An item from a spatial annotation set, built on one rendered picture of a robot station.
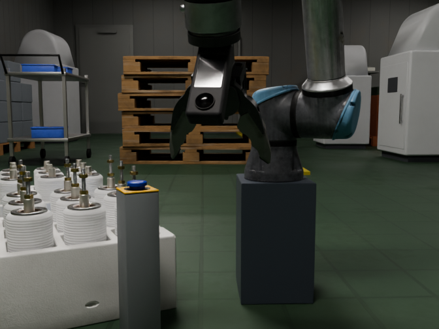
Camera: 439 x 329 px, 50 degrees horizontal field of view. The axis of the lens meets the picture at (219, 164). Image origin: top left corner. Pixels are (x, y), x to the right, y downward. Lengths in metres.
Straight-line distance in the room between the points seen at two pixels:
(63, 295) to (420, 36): 4.06
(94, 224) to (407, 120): 3.76
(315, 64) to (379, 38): 9.39
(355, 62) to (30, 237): 5.33
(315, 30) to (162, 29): 8.88
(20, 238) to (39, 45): 6.28
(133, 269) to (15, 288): 0.25
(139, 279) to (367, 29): 9.67
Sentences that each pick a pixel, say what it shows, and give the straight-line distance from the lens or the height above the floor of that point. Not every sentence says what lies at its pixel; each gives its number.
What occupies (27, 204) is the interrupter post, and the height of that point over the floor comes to 0.27.
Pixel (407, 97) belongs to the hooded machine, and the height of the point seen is 0.59.
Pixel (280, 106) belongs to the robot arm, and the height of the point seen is 0.48.
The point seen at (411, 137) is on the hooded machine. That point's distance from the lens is 4.57.
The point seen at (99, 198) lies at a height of 0.23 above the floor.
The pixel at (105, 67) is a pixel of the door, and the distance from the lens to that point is 9.90.
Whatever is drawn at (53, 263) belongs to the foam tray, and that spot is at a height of 0.15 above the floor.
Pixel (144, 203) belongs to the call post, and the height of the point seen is 0.29.
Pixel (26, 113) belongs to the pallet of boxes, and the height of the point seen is 0.44.
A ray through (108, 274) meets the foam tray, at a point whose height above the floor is 0.11.
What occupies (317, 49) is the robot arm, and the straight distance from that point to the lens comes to 1.08.
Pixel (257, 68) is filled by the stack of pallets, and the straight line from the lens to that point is 4.16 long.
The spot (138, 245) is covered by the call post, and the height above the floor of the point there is 0.21.
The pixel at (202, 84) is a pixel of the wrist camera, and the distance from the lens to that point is 0.60.
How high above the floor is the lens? 0.47
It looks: 7 degrees down
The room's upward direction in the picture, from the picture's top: straight up
